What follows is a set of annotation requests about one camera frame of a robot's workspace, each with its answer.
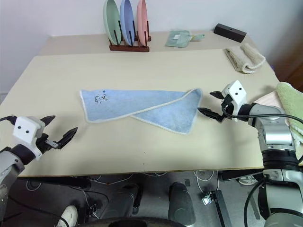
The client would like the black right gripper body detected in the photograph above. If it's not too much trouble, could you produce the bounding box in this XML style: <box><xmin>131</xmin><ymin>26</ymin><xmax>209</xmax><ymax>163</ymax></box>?
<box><xmin>219</xmin><ymin>94</ymin><xmax>235</xmax><ymax>122</ymax></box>

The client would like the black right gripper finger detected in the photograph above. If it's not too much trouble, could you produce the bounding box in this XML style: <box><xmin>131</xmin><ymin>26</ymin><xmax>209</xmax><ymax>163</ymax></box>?
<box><xmin>196</xmin><ymin>107</ymin><xmax>224</xmax><ymax>122</ymax></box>
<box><xmin>209</xmin><ymin>91</ymin><xmax>225</xmax><ymax>100</ymax></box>

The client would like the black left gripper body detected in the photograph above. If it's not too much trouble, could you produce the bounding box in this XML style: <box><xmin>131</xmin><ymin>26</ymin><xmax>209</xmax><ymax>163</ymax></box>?
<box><xmin>35</xmin><ymin>133</ymin><xmax>65</xmax><ymax>155</ymax></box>

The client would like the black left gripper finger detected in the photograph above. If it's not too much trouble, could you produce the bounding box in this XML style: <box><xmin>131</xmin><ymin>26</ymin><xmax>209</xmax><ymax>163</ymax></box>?
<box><xmin>40</xmin><ymin>115</ymin><xmax>56</xmax><ymax>127</ymax></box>
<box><xmin>57</xmin><ymin>126</ymin><xmax>79</xmax><ymax>150</ymax></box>

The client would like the pink towel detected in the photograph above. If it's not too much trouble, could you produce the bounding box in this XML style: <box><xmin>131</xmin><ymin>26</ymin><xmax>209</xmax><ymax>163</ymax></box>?
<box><xmin>254</xmin><ymin>90</ymin><xmax>290</xmax><ymax>126</ymax></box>

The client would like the folded cream towel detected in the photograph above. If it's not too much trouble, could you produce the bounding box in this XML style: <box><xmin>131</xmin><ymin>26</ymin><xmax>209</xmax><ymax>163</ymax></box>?
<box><xmin>224</xmin><ymin>43</ymin><xmax>267</xmax><ymax>74</ymax></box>

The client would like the light green towel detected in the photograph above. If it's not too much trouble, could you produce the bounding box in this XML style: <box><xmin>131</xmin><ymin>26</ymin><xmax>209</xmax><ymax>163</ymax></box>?
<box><xmin>276</xmin><ymin>81</ymin><xmax>303</xmax><ymax>143</ymax></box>

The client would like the light blue towel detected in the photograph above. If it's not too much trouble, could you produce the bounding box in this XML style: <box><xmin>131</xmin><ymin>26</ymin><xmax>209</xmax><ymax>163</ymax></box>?
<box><xmin>79</xmin><ymin>87</ymin><xmax>204</xmax><ymax>136</ymax></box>

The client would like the dark brown rectangular box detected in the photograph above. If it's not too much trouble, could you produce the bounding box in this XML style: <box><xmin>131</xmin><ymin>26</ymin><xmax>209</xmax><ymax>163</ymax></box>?
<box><xmin>214</xmin><ymin>23</ymin><xmax>248</xmax><ymax>44</ymax></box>

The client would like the green dustpan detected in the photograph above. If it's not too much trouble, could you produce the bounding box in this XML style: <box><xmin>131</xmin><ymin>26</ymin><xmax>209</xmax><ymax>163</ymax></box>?
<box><xmin>165</xmin><ymin>29</ymin><xmax>205</xmax><ymax>48</ymax></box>

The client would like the white grey sneaker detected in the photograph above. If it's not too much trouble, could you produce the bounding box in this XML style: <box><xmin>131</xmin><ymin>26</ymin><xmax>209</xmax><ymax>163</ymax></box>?
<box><xmin>238</xmin><ymin>174</ymin><xmax>259</xmax><ymax>186</ymax></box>

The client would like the white shoe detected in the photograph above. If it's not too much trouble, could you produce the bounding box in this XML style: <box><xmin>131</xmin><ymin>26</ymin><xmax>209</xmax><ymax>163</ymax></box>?
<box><xmin>56</xmin><ymin>204</ymin><xmax>79</xmax><ymax>227</ymax></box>

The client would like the dark rounded grey leg shape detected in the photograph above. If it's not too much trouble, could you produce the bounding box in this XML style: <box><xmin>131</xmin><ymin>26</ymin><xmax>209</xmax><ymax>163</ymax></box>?
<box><xmin>168</xmin><ymin>182</ymin><xmax>196</xmax><ymax>225</ymax></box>
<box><xmin>103</xmin><ymin>183</ymin><xmax>144</xmax><ymax>218</ymax></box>

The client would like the black metal table leg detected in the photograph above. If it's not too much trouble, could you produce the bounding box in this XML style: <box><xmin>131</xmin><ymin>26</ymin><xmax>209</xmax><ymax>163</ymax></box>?
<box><xmin>207</xmin><ymin>190</ymin><xmax>233</xmax><ymax>227</ymax></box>

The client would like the dark wooden plate rack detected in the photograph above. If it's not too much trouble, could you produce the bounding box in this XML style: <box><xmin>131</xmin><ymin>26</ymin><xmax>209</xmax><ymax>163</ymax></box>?
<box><xmin>109</xmin><ymin>19</ymin><xmax>152</xmax><ymax>52</ymax></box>

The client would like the pink plate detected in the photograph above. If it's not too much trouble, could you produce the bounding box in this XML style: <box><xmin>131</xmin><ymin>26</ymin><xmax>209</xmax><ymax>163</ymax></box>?
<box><xmin>136</xmin><ymin>0</ymin><xmax>149</xmax><ymax>47</ymax></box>

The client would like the blue plate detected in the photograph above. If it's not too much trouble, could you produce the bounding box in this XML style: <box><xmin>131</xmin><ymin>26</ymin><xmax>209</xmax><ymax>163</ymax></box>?
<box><xmin>119</xmin><ymin>0</ymin><xmax>137</xmax><ymax>46</ymax></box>

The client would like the green plate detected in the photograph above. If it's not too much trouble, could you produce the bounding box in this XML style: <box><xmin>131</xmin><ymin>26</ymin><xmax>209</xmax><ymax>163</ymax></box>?
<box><xmin>102</xmin><ymin>0</ymin><xmax>124</xmax><ymax>44</ymax></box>

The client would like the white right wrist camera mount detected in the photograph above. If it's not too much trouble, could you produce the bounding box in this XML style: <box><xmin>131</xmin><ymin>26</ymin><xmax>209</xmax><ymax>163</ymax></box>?
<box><xmin>222</xmin><ymin>80</ymin><xmax>248</xmax><ymax>122</ymax></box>

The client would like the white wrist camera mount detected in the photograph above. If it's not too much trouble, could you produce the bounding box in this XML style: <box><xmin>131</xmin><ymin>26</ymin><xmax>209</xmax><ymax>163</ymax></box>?
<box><xmin>12</xmin><ymin>116</ymin><xmax>46</xmax><ymax>162</ymax></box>
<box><xmin>222</xmin><ymin>80</ymin><xmax>248</xmax><ymax>122</ymax></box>

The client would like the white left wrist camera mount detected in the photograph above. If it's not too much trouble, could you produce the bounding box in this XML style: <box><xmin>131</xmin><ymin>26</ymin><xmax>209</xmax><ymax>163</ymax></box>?
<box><xmin>12</xmin><ymin>116</ymin><xmax>46</xmax><ymax>162</ymax></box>

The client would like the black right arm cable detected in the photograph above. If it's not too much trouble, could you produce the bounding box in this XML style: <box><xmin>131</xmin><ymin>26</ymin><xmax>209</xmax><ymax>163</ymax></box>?
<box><xmin>221</xmin><ymin>104</ymin><xmax>290</xmax><ymax>119</ymax></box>

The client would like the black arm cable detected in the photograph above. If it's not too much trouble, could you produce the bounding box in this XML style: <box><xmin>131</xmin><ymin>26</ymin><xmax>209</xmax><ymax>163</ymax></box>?
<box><xmin>221</xmin><ymin>104</ymin><xmax>290</xmax><ymax>119</ymax></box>
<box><xmin>0</xmin><ymin>114</ymin><xmax>18</xmax><ymax>124</ymax></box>

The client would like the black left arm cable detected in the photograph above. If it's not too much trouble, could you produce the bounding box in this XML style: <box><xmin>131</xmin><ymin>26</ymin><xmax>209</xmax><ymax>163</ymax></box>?
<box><xmin>0</xmin><ymin>114</ymin><xmax>18</xmax><ymax>124</ymax></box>

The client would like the white floor cable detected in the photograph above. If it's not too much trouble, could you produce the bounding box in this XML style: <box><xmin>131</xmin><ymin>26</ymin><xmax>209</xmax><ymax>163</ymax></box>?
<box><xmin>193</xmin><ymin>170</ymin><xmax>220</xmax><ymax>195</ymax></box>

